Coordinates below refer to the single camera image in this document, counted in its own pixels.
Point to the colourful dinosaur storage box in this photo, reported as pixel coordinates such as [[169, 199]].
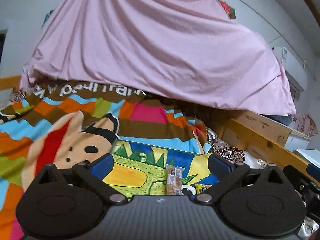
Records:
[[140, 169]]

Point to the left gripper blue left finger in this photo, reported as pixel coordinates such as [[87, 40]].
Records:
[[101, 167]]

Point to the red floral wall item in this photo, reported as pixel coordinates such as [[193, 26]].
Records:
[[230, 11]]

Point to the wooden cabinet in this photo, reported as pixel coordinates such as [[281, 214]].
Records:
[[285, 136]]

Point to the yellow seaweed cracker packet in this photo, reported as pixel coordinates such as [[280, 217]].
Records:
[[200, 188]]

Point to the white floral patterned quilt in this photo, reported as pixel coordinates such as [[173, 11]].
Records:
[[309, 228]]

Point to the pink draped sheet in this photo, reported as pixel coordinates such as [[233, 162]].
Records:
[[188, 50]]

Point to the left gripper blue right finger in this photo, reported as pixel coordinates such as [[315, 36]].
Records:
[[219, 167]]

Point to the colourful cartoon bed blanket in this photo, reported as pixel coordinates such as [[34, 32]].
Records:
[[88, 144]]

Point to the small brown snack bar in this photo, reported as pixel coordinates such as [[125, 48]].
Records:
[[174, 180]]

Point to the white air conditioner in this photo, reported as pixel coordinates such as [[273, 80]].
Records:
[[295, 72]]

